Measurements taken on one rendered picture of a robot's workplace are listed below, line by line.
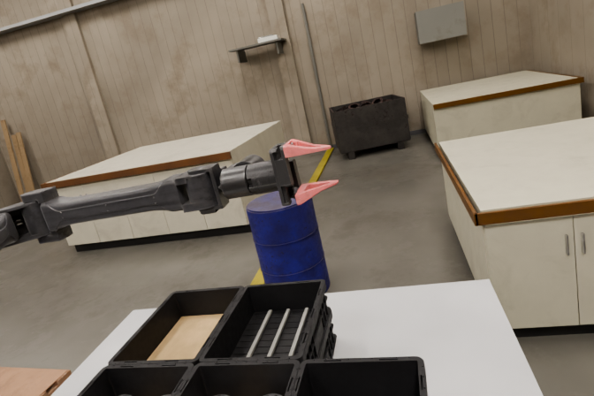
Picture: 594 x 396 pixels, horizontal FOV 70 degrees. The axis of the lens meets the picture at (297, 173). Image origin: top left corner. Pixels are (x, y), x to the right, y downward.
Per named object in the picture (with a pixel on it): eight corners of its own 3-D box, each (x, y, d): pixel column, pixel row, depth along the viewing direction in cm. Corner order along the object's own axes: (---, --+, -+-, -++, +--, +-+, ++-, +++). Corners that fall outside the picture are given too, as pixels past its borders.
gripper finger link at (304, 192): (342, 187, 77) (293, 195, 80) (334, 150, 76) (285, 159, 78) (338, 200, 71) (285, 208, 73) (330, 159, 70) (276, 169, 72)
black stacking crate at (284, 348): (310, 398, 110) (301, 361, 107) (208, 398, 118) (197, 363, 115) (331, 309, 147) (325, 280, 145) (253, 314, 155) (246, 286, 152)
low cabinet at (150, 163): (250, 235, 468) (229, 151, 446) (66, 255, 538) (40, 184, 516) (294, 180, 661) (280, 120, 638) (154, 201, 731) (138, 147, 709)
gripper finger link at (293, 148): (338, 169, 77) (289, 178, 79) (330, 131, 75) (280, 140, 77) (334, 179, 70) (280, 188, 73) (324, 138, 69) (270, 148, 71)
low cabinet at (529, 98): (531, 115, 742) (528, 69, 724) (587, 140, 541) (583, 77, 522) (426, 133, 786) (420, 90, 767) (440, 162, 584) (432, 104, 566)
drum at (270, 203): (339, 273, 341) (321, 184, 323) (316, 309, 297) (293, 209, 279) (285, 272, 363) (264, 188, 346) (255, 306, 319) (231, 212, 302)
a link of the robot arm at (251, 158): (196, 216, 79) (184, 172, 77) (219, 196, 90) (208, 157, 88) (256, 206, 76) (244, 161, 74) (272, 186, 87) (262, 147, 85)
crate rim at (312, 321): (303, 367, 108) (301, 359, 107) (198, 369, 116) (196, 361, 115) (327, 285, 145) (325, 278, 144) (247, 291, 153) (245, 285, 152)
